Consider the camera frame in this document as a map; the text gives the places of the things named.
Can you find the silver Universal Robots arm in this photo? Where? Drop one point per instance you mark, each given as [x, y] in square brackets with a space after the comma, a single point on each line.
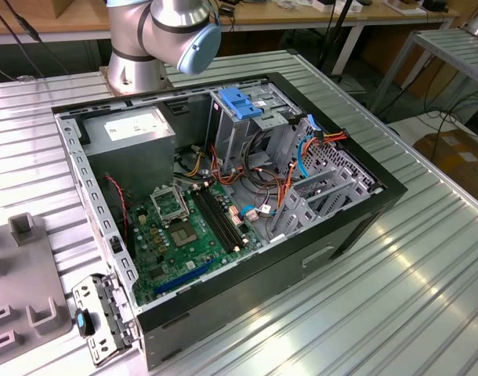
[133, 35]

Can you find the grey metal disk bay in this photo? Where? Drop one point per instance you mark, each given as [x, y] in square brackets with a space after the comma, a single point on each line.
[299, 205]

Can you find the black RAM slot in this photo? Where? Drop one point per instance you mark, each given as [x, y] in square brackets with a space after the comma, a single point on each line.
[215, 223]
[227, 219]

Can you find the grey optical drive cage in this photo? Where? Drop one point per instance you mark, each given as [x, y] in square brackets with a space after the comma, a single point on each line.
[227, 133]

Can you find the CPU socket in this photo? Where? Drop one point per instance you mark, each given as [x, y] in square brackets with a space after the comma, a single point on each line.
[183, 236]

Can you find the green motherboard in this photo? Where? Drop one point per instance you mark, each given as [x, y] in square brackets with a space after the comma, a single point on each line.
[192, 256]

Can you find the blue plastic drive latch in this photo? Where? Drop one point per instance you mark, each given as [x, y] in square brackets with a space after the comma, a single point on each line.
[235, 100]

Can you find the black open PC case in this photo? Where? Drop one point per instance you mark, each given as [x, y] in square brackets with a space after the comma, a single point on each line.
[243, 282]

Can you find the blue expansion slot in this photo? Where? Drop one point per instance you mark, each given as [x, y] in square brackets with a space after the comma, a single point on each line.
[184, 277]

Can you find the grey power supply unit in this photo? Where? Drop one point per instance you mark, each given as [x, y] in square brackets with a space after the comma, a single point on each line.
[129, 160]

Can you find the wooden desk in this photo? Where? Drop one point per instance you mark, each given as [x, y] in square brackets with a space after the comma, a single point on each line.
[282, 17]

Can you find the black clip with blue label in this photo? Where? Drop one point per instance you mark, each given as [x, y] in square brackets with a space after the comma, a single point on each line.
[86, 323]

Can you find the brown cardboard box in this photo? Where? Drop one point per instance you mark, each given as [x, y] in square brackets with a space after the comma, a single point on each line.
[458, 156]

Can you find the grey parts rack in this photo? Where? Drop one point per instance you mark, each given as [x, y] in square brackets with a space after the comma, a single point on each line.
[25, 270]

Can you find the metal slat side table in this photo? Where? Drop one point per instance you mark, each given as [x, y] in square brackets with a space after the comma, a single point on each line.
[450, 49]

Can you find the grey metal slot bracket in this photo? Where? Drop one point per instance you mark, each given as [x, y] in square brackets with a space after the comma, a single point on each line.
[91, 299]

